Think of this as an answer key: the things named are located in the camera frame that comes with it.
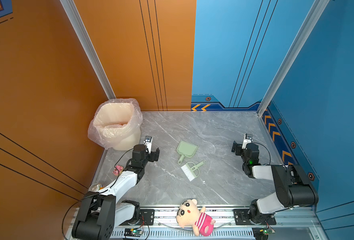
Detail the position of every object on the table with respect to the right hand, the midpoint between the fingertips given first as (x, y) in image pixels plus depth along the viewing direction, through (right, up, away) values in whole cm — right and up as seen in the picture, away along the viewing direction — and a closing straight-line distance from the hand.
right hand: (241, 142), depth 94 cm
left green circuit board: (-61, -41, -23) cm, 77 cm away
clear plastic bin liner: (-85, +7, -16) cm, 86 cm away
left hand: (-57, -1, -4) cm, 57 cm away
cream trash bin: (-71, +11, -15) cm, 73 cm away
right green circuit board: (+1, -41, -23) cm, 47 cm away
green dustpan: (-35, -5, +4) cm, 35 cm away
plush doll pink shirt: (-34, -30, -26) cm, 52 cm away
